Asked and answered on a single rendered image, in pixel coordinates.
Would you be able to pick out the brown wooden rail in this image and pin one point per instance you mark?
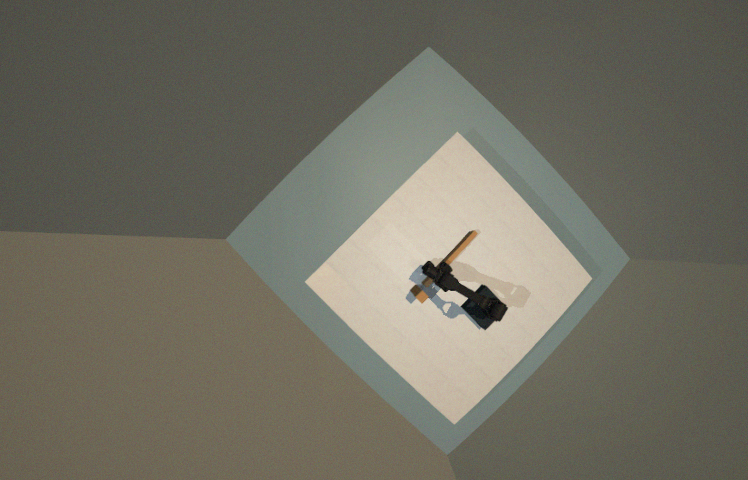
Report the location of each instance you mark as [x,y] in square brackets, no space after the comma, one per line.
[453,254]

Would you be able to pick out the brown wooden post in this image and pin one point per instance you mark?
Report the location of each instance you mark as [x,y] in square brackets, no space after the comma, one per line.
[419,294]

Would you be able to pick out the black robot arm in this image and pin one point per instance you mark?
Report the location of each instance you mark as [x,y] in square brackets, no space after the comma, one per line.
[495,311]

